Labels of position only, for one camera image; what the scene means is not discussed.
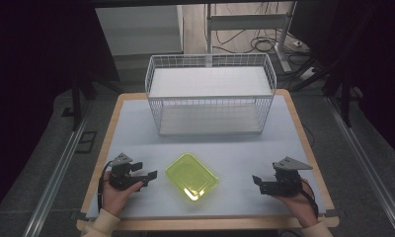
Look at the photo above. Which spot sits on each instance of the black metal stand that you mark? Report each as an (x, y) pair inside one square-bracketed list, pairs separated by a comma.
[(76, 105), (345, 98)]

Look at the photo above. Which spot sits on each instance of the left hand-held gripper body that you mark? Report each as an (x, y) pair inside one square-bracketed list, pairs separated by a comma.
[(120, 174)]

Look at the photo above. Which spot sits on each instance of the person's left hand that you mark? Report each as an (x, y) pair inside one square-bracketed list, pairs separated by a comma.
[(115, 197)]

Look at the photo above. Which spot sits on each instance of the aluminium floor rail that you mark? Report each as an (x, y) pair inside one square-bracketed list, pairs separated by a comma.
[(55, 177), (366, 164)]

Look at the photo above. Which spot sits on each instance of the grey metal desk frame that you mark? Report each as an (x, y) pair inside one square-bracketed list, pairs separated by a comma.
[(248, 21)]

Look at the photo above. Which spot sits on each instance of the white power strip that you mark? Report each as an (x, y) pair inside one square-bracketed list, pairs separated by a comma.
[(300, 45)]

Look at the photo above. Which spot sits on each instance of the person's right hand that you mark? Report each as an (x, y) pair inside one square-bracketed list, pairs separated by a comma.
[(300, 205)]

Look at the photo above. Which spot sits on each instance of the yellow-green plastic tray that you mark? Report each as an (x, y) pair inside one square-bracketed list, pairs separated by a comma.
[(191, 177)]

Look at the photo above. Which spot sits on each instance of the white table mat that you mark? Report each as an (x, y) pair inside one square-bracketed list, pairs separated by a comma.
[(231, 154)]

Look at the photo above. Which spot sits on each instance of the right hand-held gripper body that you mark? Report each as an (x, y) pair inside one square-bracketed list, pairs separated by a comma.
[(287, 181)]

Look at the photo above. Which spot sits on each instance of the dark curtain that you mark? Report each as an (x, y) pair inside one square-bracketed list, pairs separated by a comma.
[(37, 49), (376, 59)]

